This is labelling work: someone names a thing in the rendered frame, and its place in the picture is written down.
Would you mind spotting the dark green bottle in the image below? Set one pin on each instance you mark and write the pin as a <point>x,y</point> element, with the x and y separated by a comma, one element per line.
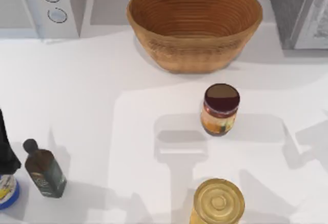
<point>46,172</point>

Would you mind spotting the blue and white container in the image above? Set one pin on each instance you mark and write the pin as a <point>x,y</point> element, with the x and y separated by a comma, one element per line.
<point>7,190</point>

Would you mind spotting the jar with dark red lid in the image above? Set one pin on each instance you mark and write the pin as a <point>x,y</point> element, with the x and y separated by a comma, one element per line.
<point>220,113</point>

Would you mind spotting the brown woven basket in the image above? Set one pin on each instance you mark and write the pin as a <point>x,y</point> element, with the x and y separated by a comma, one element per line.
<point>194,49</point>

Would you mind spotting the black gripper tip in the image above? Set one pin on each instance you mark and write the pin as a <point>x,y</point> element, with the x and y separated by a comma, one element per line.
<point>5,152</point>

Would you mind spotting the gold can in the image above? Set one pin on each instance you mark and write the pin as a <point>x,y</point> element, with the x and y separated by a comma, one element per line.
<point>217,203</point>

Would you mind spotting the pale microwave oven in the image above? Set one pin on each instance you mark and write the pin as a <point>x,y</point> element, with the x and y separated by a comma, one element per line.
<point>30,8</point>

